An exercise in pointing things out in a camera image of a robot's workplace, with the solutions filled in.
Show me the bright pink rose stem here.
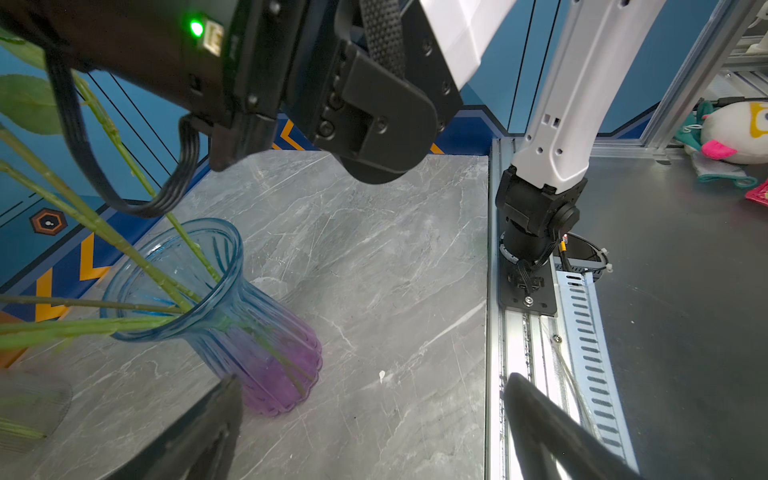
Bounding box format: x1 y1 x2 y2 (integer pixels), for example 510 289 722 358
1 125 192 312

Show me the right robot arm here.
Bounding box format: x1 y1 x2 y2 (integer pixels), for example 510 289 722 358
1 1 662 315

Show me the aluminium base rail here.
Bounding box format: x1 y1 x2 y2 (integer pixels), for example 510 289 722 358
484 138 639 479

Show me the pink rose flower stem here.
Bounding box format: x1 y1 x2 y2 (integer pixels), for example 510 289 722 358
1 316 179 352

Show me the clear ribbed glass vase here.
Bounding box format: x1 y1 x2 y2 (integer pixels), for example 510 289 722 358
1 369 72 462

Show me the white plush toy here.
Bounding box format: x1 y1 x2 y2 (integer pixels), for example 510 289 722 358
701 101 767 165

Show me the purple glass vase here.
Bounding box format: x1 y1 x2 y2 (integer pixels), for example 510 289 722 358
113 218 323 416

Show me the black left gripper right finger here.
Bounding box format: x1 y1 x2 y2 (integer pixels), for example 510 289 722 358
503 373 640 479

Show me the single orange ranunculus stem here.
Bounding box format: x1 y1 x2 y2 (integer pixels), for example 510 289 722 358
0 26 224 284

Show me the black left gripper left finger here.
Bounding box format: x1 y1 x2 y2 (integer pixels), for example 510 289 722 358
109 375 243 479

